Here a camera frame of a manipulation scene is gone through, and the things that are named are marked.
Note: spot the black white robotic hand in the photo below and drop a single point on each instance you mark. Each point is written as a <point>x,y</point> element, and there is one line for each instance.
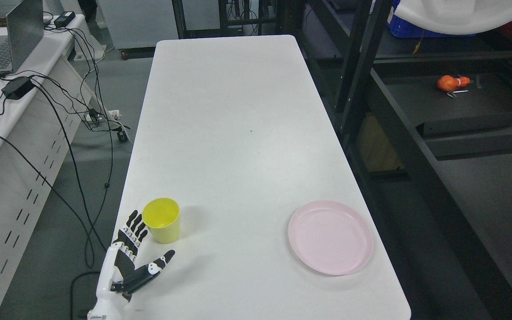
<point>120,278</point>

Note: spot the yellow plastic cup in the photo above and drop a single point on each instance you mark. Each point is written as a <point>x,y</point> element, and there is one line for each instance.
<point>162,217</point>

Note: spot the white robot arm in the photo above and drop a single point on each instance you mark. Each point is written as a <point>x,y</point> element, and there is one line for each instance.
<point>104,310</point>

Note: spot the dark grey metal shelf rack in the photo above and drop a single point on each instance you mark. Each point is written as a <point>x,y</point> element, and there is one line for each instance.
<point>435,167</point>

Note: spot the orange toy on shelf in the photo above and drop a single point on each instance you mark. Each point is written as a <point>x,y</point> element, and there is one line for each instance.
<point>448,83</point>

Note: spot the white power strip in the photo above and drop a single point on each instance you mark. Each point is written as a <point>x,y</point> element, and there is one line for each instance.
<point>115,115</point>

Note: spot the white side desk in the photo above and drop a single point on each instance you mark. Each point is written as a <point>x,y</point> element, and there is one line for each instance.
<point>33,147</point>

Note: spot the pink plastic plate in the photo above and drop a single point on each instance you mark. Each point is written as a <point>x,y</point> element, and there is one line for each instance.
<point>330,238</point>

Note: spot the black power adapter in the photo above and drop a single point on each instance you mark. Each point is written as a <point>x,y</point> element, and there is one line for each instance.
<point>17,88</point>

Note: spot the grey laptop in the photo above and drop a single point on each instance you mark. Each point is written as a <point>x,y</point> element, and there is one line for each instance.
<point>25,27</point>

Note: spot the black power brick far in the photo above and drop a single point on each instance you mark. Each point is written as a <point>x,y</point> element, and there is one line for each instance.
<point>64,19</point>

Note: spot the blue plastic crate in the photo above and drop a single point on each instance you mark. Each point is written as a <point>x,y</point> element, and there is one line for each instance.
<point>403,29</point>

